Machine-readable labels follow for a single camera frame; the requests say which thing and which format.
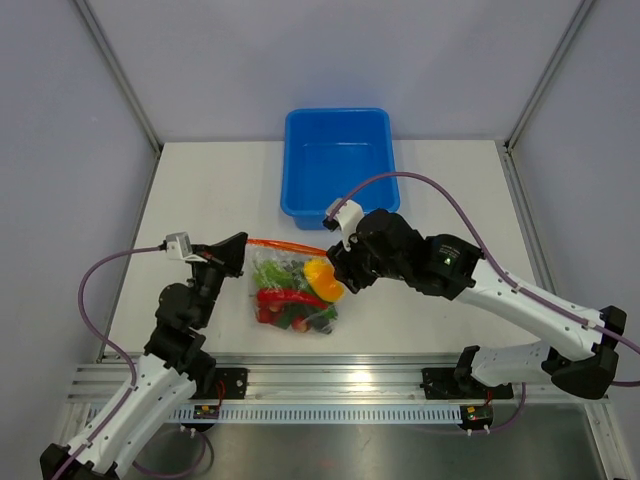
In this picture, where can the aluminium frame post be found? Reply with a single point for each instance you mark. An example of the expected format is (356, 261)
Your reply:
(550, 71)
(98, 36)

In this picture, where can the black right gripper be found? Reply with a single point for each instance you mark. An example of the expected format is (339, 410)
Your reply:
(346, 265)

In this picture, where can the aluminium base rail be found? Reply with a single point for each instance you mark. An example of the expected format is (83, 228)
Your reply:
(323, 379)

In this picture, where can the yellow fake bell pepper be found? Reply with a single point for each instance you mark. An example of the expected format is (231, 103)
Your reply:
(319, 274)

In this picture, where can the clear zip top bag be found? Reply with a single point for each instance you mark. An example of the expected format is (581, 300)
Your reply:
(293, 287)

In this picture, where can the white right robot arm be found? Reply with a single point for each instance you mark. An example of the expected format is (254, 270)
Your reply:
(575, 348)

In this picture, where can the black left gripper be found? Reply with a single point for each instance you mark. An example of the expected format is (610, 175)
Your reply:
(229, 252)

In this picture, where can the red yellow fake grapes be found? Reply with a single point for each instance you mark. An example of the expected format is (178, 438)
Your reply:
(286, 319)

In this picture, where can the right aluminium frame post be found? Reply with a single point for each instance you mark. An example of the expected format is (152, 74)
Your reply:
(550, 71)

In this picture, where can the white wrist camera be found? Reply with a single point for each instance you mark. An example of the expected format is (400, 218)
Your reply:
(344, 218)
(177, 246)

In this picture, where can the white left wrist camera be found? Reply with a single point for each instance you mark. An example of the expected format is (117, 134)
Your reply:
(177, 246)

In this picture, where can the white slotted cable duct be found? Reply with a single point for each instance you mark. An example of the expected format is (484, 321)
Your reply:
(430, 414)

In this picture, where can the blue plastic bin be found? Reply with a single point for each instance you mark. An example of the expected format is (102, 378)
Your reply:
(327, 153)

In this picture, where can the left aluminium frame post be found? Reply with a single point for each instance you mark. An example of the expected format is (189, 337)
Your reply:
(98, 36)

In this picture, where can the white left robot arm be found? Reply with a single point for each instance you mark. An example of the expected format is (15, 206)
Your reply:
(172, 369)

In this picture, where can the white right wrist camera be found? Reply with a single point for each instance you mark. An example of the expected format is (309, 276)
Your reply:
(344, 218)

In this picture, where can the red fake chili pepper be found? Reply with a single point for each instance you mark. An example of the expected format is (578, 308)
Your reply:
(289, 296)

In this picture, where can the green fake cucumber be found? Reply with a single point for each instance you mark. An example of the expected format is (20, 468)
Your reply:
(308, 319)

